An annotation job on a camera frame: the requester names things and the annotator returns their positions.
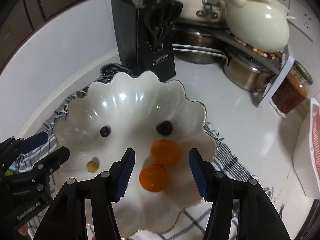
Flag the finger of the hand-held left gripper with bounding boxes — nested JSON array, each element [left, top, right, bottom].
[[0, 146, 70, 188], [0, 131, 49, 157]]

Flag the white corner pot rack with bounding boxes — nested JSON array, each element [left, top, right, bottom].
[[172, 25, 296, 108]]

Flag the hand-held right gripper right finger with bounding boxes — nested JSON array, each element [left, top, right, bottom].
[[188, 148, 292, 240]]

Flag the black knife block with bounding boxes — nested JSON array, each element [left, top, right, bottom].
[[111, 0, 177, 82]]

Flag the pink plastic colander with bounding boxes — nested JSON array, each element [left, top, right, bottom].
[[309, 97, 320, 177]]

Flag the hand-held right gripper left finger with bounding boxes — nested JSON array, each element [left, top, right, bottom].
[[32, 148, 136, 240]]

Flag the wooden bead trivet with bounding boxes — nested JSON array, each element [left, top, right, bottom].
[[229, 30, 283, 61]]

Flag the small steel pot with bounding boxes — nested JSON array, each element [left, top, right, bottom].
[[223, 52, 275, 92]]

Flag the white enamel pot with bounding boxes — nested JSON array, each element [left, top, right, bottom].
[[175, 0, 227, 21]]

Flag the wide steel pot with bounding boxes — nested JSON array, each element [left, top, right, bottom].
[[172, 25, 227, 65]]

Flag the black kitchen shears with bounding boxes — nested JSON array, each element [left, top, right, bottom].
[[145, 1, 183, 52]]

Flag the white plastic basin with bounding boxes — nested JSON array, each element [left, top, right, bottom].
[[292, 97, 320, 197]]

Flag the cream ceramic pot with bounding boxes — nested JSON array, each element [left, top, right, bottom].
[[206, 0, 290, 53]]

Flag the orange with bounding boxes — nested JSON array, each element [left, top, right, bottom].
[[151, 139, 181, 166], [139, 163, 170, 193]]

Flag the glass jar of red sauce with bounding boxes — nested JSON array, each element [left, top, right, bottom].
[[272, 60, 313, 115]]

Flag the brown framed window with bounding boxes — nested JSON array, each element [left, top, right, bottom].
[[0, 0, 133, 68]]

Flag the white scalloped bowl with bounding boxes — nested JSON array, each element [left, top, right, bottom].
[[54, 70, 219, 238]]

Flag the grey checked cloth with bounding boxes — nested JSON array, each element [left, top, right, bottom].
[[15, 64, 285, 240]]

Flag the small yellow longan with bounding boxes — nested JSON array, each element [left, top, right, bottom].
[[86, 160, 99, 173]]

